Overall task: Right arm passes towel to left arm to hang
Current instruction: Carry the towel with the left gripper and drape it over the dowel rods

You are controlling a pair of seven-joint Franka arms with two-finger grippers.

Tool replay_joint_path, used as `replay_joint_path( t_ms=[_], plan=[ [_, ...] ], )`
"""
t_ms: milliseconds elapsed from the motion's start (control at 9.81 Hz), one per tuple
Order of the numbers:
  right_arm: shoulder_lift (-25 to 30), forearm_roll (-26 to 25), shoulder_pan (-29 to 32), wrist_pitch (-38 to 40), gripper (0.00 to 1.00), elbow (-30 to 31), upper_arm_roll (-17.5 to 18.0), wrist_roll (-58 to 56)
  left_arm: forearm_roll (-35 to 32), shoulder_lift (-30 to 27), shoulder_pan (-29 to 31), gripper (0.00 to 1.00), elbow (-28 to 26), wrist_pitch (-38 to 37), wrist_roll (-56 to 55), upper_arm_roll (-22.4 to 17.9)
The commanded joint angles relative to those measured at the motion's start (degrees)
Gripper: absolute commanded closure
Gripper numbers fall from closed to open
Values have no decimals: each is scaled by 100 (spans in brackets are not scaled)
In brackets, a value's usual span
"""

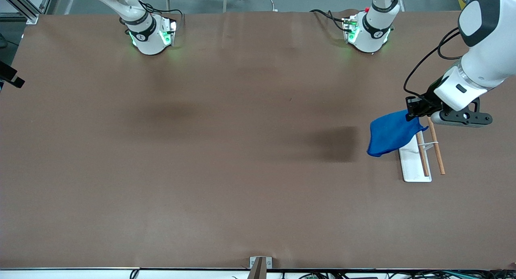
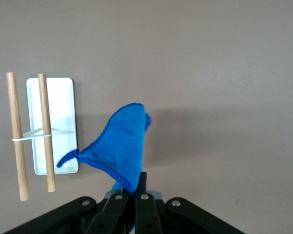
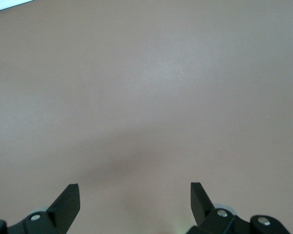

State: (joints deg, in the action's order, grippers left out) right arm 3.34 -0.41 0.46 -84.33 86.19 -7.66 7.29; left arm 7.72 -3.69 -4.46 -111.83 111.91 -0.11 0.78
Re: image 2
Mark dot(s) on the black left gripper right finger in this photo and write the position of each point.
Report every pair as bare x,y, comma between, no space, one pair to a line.
146,214

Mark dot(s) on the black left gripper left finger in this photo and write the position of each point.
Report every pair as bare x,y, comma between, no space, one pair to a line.
112,214

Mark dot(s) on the blue microfibre towel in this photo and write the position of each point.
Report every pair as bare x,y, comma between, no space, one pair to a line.
124,141

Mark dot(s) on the white rack with wooden bars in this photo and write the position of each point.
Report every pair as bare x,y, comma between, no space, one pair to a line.
56,102

